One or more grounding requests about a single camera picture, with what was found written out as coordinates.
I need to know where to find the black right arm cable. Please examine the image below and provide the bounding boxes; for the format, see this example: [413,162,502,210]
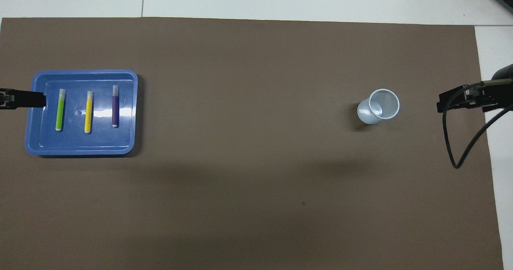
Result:
[442,82,513,169]

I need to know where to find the translucent plastic cup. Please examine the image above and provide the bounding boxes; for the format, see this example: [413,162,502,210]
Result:
[357,89,400,125]

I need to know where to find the blue plastic tray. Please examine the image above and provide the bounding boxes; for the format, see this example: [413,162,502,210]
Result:
[25,69,139,157]

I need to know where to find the yellow pen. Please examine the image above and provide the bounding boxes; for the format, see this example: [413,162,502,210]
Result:
[84,91,93,134]

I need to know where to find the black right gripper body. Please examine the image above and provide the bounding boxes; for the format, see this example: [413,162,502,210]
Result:
[467,68,513,112]

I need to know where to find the purple pen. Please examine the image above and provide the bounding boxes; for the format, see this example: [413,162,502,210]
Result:
[112,85,120,127]

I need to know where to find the brown table mat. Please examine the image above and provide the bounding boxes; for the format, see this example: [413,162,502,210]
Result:
[0,17,503,270]

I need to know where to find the green pen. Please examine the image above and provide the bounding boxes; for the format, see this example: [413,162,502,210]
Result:
[55,89,66,131]

